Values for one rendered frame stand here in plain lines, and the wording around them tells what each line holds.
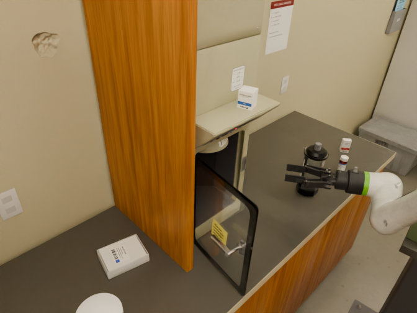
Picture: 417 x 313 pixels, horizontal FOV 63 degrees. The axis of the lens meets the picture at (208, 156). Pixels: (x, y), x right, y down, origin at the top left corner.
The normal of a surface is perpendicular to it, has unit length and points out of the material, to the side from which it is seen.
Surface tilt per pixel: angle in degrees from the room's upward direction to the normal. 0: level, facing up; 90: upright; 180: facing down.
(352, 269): 0
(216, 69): 90
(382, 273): 0
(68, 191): 90
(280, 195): 0
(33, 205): 90
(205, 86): 90
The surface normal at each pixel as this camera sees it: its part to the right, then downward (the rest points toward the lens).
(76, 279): 0.04, -0.82
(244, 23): 0.70, 0.43
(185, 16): -0.71, 0.37
